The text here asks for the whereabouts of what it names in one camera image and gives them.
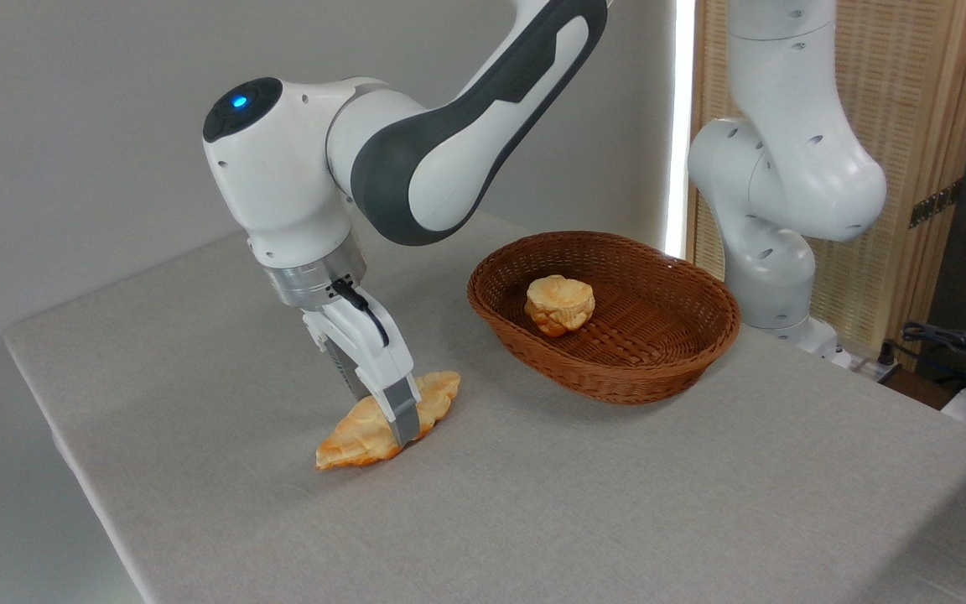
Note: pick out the grey tablecloth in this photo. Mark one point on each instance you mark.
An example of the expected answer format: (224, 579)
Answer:
(533, 503)

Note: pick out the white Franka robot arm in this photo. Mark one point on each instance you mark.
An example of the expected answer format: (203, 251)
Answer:
(449, 143)

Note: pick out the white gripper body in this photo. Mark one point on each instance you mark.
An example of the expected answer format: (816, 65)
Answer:
(374, 356)

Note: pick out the black screen hinge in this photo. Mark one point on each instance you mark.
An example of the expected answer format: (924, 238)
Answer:
(936, 203)

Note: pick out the brown wicker basket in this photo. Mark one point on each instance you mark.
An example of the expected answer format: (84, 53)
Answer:
(651, 335)

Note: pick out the long croissant bread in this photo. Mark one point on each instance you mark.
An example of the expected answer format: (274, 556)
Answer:
(357, 436)

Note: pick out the bamboo folding screen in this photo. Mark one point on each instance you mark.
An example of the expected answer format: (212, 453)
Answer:
(919, 84)

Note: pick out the round bread bun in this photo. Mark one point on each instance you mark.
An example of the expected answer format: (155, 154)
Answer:
(560, 304)

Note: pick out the white power strip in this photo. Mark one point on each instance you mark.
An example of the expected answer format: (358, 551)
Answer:
(864, 365)

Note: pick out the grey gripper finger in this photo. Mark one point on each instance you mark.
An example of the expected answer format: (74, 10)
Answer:
(403, 415)
(339, 362)

